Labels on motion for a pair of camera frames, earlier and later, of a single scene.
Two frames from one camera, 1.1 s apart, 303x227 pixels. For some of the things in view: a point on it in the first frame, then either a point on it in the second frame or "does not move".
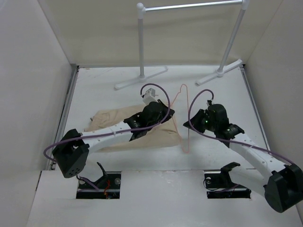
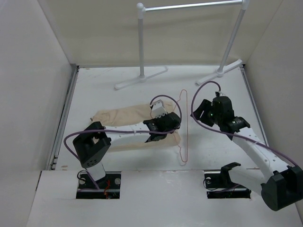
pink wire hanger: (188, 118) to (186, 127)
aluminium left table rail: (73, 75) does not move
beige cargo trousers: (164, 135) does not move
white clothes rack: (141, 9) does not move
